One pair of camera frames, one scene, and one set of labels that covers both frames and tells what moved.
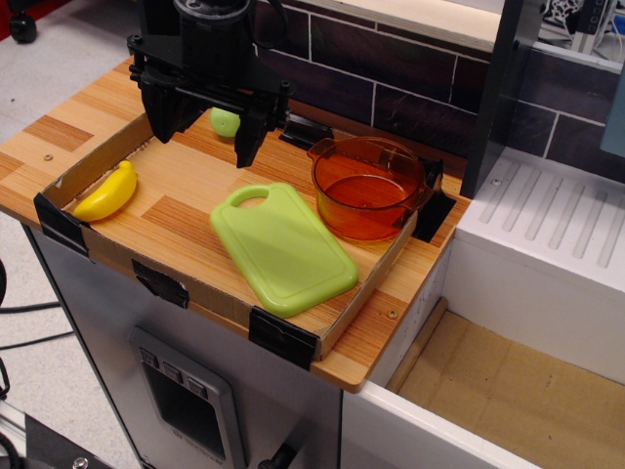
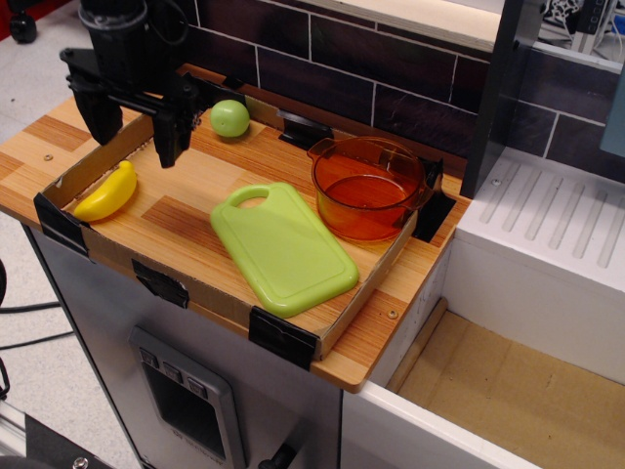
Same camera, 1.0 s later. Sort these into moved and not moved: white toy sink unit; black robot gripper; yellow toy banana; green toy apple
Moved: black robot gripper
Not moved: green toy apple; white toy sink unit; yellow toy banana
